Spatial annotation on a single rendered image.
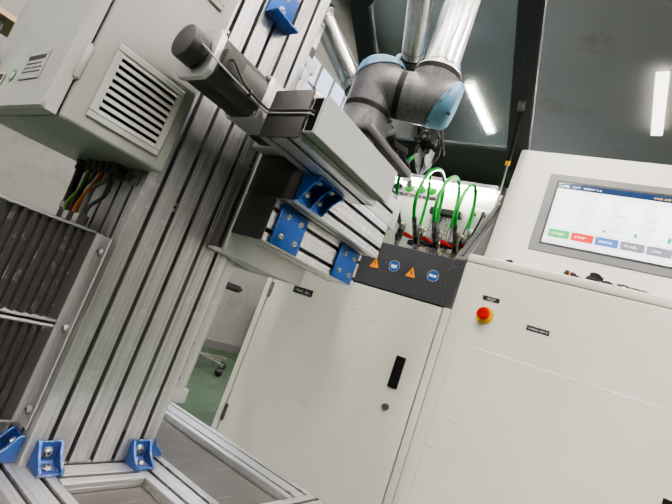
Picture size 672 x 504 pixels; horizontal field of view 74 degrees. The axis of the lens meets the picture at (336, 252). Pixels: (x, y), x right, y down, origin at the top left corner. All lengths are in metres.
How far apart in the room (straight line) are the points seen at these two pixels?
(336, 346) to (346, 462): 0.36
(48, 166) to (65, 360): 3.00
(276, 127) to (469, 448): 1.03
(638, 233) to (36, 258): 1.68
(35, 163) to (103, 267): 2.94
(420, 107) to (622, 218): 0.95
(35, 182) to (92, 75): 3.03
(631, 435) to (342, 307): 0.88
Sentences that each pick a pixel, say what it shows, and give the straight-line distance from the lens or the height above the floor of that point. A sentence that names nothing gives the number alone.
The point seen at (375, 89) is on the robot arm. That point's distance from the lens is 1.12.
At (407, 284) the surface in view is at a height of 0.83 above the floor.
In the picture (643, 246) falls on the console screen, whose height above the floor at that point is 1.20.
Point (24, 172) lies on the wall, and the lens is 3.78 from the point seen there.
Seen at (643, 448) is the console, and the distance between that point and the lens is 1.41.
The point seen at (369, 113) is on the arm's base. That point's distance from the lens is 1.09.
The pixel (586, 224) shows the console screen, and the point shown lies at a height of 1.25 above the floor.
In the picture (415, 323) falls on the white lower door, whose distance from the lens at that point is 1.46.
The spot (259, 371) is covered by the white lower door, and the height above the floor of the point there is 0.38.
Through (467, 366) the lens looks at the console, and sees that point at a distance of 1.41.
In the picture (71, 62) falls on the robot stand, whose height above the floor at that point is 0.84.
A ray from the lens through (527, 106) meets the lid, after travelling 1.95.
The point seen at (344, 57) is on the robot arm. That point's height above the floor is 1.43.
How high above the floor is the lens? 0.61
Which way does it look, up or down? 9 degrees up
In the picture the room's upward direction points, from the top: 20 degrees clockwise
